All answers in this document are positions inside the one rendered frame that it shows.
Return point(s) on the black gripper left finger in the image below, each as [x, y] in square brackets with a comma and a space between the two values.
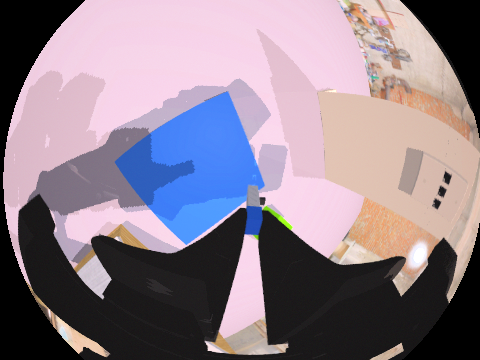
[198, 278]

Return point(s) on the blue square marking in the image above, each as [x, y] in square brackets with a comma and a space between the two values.
[195, 169]

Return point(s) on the green block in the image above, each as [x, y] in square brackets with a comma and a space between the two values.
[278, 217]

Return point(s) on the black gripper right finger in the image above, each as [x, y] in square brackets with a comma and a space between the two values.
[300, 284]

